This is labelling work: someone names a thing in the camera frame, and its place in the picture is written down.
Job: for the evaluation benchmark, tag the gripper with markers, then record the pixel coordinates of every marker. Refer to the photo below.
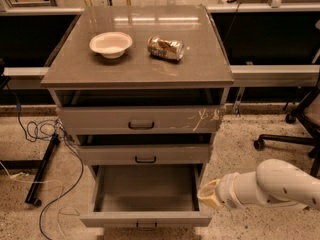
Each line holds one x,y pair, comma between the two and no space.
226,190

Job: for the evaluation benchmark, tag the grey bottom drawer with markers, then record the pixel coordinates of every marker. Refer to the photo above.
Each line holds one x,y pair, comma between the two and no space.
146,197

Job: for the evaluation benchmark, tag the grey drawer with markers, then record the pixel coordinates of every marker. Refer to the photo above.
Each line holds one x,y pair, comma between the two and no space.
145,154
146,197
141,120

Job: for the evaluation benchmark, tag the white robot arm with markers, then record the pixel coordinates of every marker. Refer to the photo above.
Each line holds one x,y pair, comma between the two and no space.
275,183

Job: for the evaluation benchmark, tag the grey middle drawer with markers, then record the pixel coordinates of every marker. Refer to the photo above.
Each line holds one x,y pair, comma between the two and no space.
145,154

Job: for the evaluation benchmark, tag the grey drawer cabinet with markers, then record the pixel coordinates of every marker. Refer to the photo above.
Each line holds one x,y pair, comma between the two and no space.
79,77

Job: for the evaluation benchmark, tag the grey top drawer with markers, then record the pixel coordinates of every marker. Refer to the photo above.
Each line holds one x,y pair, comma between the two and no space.
141,120

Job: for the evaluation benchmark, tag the black office chair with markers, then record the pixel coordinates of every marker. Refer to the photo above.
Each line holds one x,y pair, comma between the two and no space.
308,114

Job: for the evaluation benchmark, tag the black wheeled table leg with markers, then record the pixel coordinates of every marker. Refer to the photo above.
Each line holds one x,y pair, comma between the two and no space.
31,197

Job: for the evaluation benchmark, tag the white paper bowl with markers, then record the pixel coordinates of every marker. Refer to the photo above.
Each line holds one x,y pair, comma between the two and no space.
111,45

